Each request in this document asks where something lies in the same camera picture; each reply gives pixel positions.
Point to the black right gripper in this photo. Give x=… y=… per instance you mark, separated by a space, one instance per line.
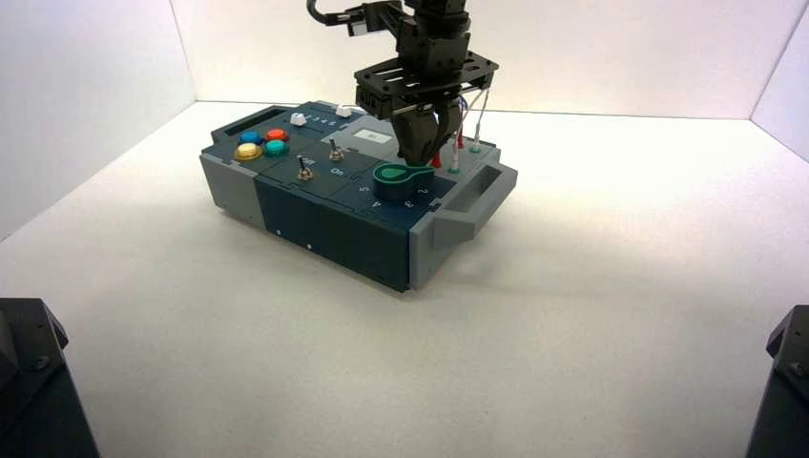
x=423 y=76

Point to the green pointer rotary knob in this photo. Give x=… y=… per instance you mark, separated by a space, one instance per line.
x=395 y=183

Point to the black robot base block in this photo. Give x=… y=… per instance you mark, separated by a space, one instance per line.
x=784 y=392
x=38 y=392

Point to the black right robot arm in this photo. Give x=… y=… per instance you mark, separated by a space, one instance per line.
x=436 y=19

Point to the white paper label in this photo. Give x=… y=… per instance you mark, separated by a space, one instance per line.
x=373 y=135

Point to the white slider cap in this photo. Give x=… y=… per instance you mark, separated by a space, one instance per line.
x=297 y=118
x=343 y=110

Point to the blue and grey task box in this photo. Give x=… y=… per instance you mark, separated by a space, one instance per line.
x=328 y=221

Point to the red round push button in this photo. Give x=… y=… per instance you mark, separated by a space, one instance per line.
x=277 y=134

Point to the teal round push button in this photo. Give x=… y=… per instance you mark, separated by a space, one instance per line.
x=275 y=148

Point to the blue round push button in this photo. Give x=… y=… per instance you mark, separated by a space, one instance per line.
x=251 y=137

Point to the yellow round push button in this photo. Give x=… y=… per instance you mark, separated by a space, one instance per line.
x=248 y=151

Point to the metal toggle switch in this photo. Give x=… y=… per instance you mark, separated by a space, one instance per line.
x=335 y=151
x=304 y=169

